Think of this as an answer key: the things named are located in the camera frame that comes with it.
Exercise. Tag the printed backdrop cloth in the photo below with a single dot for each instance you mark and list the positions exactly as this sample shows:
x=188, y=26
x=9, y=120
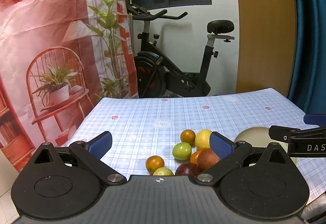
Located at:
x=38, y=22

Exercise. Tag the black exercise bike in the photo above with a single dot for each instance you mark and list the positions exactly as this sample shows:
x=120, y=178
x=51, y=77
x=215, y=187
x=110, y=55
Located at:
x=178, y=78

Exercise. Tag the wooden door panel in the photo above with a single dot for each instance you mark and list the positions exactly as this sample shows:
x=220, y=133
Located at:
x=264, y=35

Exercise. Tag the small orange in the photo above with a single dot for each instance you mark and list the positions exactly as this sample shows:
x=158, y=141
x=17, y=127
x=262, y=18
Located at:
x=195, y=157
x=188, y=136
x=154, y=163

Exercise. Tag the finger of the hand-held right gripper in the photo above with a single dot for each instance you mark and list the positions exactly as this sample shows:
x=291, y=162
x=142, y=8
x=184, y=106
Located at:
x=305, y=146
x=315, y=119

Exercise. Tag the red apple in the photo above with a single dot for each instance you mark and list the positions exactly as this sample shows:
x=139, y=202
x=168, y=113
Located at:
x=207, y=159

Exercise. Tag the yellow lemon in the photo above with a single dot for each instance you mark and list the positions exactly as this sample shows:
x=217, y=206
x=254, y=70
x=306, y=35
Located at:
x=202, y=140

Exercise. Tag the dark purple mangosteen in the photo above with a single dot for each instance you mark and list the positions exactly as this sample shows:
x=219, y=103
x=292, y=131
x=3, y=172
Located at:
x=188, y=169

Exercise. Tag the beige round plate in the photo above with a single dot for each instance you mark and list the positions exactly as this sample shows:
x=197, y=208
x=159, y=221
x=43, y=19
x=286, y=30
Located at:
x=252, y=134

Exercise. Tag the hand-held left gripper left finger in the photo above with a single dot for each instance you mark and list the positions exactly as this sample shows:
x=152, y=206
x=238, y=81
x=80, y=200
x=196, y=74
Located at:
x=101, y=143

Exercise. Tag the green round fruit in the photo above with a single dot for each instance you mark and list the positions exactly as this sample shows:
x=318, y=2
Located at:
x=182, y=151
x=163, y=171

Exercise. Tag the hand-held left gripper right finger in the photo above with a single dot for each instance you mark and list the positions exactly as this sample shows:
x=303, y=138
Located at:
x=220, y=146

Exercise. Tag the blue curtain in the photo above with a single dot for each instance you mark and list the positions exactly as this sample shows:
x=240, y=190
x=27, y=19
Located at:
x=310, y=35

